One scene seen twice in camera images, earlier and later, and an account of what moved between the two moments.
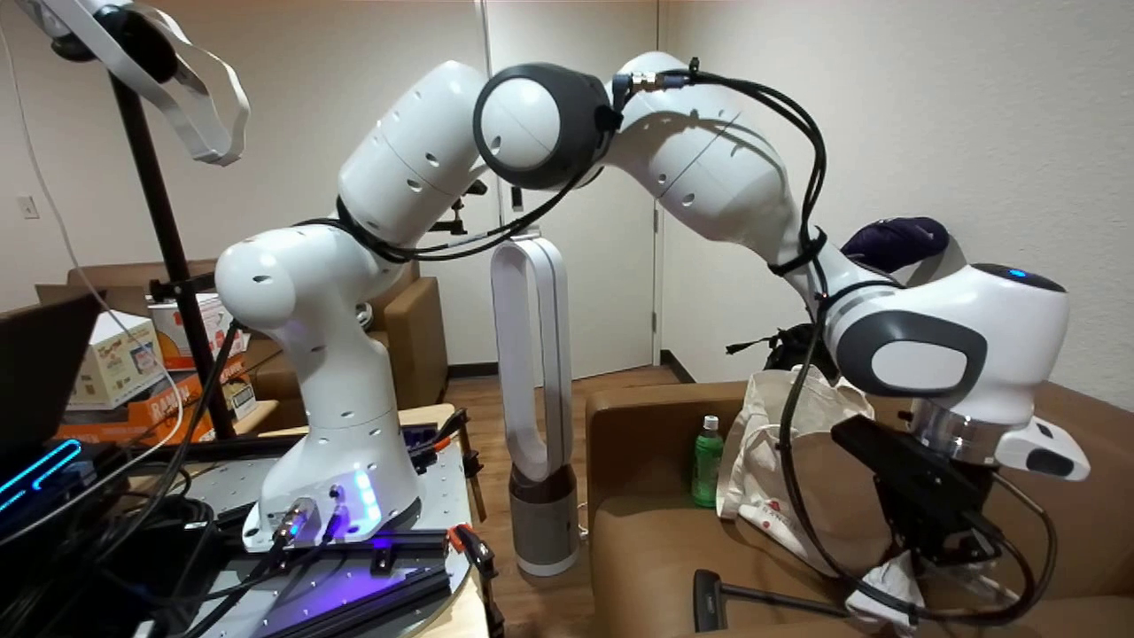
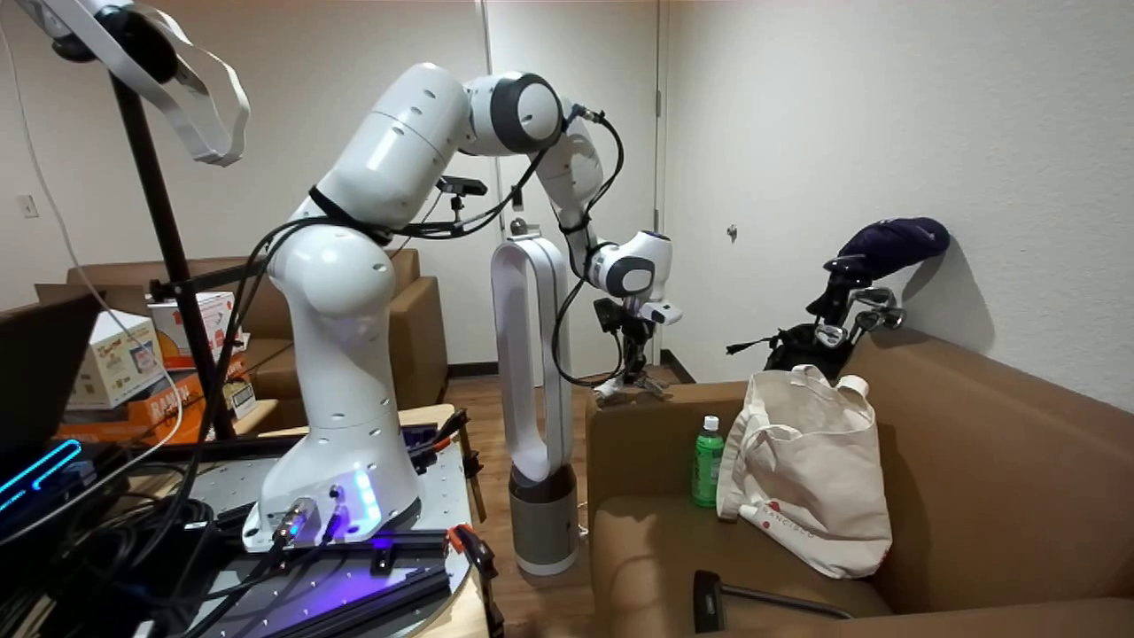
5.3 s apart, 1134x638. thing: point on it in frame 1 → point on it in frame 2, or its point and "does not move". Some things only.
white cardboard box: [119, 363] does not move
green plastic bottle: [705, 461] does not move
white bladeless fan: [535, 392] does not move
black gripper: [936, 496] → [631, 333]
